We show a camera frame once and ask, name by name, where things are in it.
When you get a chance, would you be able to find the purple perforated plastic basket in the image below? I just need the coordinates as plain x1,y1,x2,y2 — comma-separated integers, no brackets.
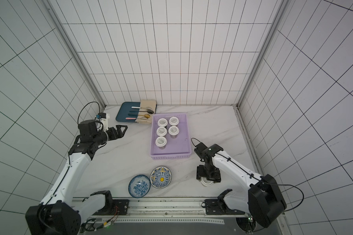
150,113,192,160

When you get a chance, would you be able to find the green yogurt cup white lid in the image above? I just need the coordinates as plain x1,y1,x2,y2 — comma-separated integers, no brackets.
157,118,168,128

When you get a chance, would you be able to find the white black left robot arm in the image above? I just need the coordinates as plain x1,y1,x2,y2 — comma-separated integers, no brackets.
25,118,127,235

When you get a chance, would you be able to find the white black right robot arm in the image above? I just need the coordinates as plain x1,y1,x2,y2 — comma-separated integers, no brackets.
194,143,287,232

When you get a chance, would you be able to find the dark teal plastic tray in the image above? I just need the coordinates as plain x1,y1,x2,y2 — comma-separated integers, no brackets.
116,102,140,122

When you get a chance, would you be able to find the black spoon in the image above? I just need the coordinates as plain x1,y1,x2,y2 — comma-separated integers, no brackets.
130,109,154,114

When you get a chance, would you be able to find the beige folded cloth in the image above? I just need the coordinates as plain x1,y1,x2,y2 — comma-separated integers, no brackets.
135,100,157,124

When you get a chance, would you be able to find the yellow blue patterned plate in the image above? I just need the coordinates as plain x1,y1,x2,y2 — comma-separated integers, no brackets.
150,166,172,189

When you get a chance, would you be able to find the blue patterned bowl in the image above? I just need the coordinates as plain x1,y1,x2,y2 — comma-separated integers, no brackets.
128,174,151,198

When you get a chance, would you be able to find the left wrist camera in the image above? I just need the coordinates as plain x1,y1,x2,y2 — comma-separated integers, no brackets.
96,113,110,131

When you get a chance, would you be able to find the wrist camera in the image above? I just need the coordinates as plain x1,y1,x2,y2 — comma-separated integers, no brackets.
96,113,110,131
194,143,207,157

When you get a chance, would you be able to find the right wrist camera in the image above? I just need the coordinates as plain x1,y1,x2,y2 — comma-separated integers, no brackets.
194,143,207,157

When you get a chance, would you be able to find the green handled gold spoon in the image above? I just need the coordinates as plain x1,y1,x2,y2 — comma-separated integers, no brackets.
128,113,151,119

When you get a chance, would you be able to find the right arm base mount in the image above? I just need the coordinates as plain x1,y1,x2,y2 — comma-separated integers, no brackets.
201,199,245,215

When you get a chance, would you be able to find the white handled spoon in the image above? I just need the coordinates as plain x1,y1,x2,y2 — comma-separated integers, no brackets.
131,106,153,111

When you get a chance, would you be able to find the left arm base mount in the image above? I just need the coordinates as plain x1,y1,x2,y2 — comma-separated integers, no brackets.
107,199,129,216

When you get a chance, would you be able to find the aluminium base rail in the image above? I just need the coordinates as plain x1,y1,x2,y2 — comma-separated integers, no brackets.
48,196,286,225

